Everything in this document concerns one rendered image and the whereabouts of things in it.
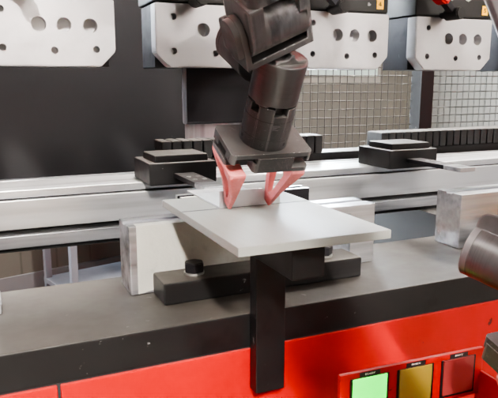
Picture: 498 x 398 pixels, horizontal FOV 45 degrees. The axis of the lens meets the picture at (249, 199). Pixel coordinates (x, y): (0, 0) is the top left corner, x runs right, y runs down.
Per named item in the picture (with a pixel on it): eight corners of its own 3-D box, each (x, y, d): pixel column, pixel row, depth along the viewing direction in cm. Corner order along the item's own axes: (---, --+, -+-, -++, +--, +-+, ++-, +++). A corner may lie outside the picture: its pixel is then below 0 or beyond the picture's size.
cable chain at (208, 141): (162, 161, 121) (161, 141, 120) (154, 158, 126) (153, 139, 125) (322, 152, 135) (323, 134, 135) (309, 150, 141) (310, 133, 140)
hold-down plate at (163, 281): (164, 306, 77) (164, 283, 76) (152, 293, 82) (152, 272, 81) (361, 275, 89) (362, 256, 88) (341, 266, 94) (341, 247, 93)
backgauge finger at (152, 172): (176, 202, 87) (175, 168, 86) (133, 177, 110) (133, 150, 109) (252, 196, 92) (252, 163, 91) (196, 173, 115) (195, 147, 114)
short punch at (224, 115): (187, 139, 82) (186, 68, 80) (182, 137, 84) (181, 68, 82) (254, 136, 86) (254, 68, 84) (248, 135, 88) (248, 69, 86)
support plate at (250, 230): (238, 257, 58) (238, 248, 58) (162, 207, 82) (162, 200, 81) (390, 238, 65) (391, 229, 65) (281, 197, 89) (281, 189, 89)
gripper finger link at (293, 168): (223, 189, 78) (235, 127, 73) (272, 185, 81) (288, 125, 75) (241, 223, 73) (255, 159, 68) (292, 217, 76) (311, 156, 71)
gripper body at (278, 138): (211, 138, 72) (220, 83, 68) (287, 134, 76) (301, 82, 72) (229, 170, 68) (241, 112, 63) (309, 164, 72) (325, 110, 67)
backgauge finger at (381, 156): (441, 180, 107) (443, 152, 106) (357, 163, 130) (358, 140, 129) (492, 176, 111) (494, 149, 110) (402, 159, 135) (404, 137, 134)
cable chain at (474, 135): (380, 149, 142) (381, 132, 141) (366, 147, 147) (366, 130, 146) (518, 141, 159) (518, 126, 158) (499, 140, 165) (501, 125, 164)
